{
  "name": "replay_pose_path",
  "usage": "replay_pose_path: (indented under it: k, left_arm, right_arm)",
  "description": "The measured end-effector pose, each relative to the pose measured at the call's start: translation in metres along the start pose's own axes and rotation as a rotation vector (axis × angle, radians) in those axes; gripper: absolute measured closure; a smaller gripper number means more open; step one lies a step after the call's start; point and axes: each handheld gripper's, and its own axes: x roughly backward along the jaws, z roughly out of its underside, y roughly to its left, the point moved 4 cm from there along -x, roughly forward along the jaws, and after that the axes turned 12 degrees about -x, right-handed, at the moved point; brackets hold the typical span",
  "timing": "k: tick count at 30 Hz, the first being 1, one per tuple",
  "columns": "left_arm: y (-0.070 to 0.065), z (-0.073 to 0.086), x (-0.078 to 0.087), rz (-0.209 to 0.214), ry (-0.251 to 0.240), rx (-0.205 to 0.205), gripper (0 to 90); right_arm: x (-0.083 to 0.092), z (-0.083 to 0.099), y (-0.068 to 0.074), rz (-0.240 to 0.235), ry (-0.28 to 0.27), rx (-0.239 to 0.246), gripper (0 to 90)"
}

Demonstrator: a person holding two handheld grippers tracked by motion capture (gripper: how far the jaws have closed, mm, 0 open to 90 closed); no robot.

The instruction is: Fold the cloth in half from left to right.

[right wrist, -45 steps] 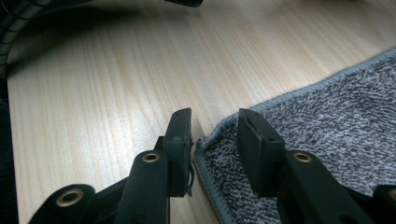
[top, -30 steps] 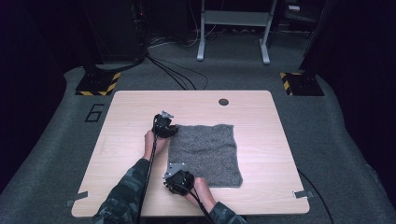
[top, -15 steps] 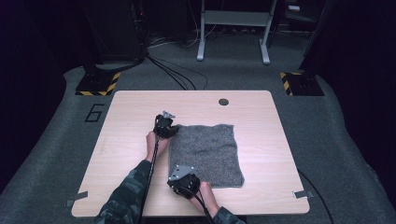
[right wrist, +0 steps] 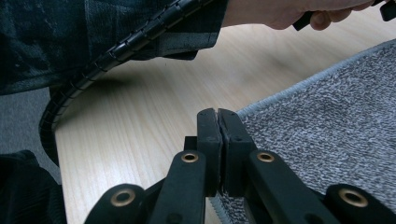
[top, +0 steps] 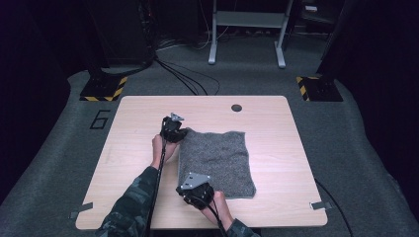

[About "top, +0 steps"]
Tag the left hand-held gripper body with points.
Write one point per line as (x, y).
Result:
(170, 129)

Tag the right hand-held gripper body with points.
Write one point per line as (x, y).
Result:
(199, 194)

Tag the gray cloth towel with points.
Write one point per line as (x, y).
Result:
(217, 161)

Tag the person's left hand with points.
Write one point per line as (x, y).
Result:
(159, 149)

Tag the person's right hand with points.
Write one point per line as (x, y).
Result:
(220, 209)

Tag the dark round table grommet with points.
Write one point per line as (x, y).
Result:
(236, 107)

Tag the gray tape strip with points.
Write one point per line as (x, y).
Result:
(321, 205)
(81, 209)

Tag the black equipment tower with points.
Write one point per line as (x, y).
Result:
(120, 33)

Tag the small white box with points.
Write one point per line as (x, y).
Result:
(311, 9)

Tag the hazard-striped black base plate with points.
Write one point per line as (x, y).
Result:
(318, 89)
(103, 89)

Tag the white metal desk frame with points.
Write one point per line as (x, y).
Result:
(247, 19)

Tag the black stand post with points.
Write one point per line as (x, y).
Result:
(332, 42)

